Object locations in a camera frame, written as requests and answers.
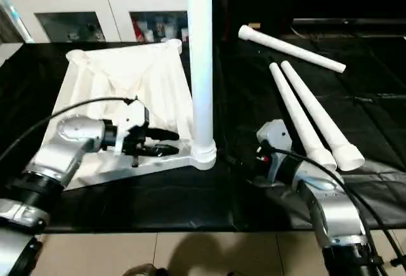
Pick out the white plastic table top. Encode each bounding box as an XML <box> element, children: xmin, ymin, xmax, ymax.
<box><xmin>54</xmin><ymin>38</ymin><xmax>218</xmax><ymax>192</ymax></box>

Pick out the white plastic table leg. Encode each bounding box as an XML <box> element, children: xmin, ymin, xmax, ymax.
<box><xmin>280</xmin><ymin>60</ymin><xmax>366</xmax><ymax>171</ymax></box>
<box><xmin>238</xmin><ymin>25</ymin><xmax>348</xmax><ymax>74</ymax></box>
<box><xmin>184</xmin><ymin>0</ymin><xmax>217</xmax><ymax>162</ymax></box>
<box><xmin>268</xmin><ymin>62</ymin><xmax>337</xmax><ymax>171</ymax></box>

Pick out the black work mat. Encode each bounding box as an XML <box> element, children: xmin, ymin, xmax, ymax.
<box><xmin>0</xmin><ymin>38</ymin><xmax>406</xmax><ymax>233</ymax></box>

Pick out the red bottle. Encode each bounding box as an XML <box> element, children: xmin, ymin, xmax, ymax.
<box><xmin>133</xmin><ymin>19</ymin><xmax>143</xmax><ymax>42</ymax></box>

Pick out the white glass door cabinet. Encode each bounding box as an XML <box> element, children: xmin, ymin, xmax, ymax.
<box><xmin>6</xmin><ymin>0</ymin><xmax>191</xmax><ymax>43</ymax></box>

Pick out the white side table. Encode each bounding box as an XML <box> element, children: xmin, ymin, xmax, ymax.
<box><xmin>0</xmin><ymin>43</ymin><xmax>23</xmax><ymax>67</ymax></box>

